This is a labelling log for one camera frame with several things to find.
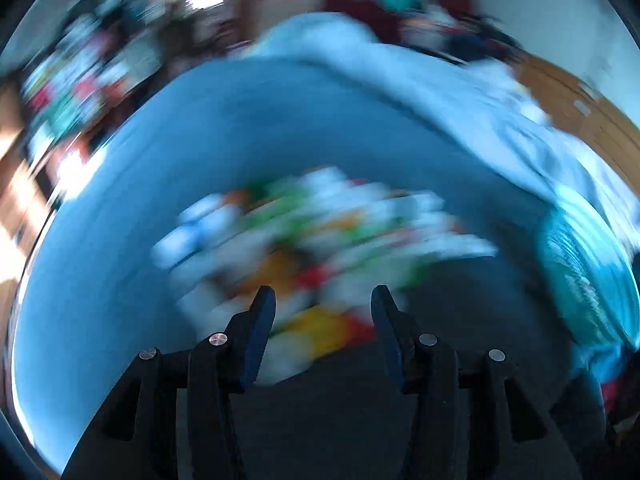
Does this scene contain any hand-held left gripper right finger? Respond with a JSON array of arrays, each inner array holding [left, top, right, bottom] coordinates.
[[370, 284, 584, 480]]

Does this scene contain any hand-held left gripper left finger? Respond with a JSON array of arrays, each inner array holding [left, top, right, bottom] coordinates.
[[60, 285, 277, 480]]

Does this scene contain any pile of mixed bottle caps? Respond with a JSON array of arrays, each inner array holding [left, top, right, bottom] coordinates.
[[150, 167, 499, 377]]

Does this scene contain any teal plastic basket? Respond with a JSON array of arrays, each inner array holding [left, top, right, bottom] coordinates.
[[537, 184, 640, 352]]

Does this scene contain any blue bed blanket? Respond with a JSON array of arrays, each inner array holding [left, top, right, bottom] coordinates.
[[10, 56, 609, 477]]

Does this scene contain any light blue quilt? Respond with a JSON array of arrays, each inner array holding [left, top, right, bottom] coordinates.
[[255, 12, 640, 262]]

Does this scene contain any wooden headboard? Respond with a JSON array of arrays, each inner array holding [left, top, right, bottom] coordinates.
[[519, 54, 640, 162]]

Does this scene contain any pile of clothes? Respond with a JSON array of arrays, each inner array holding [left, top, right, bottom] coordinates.
[[324, 0, 522, 67]]

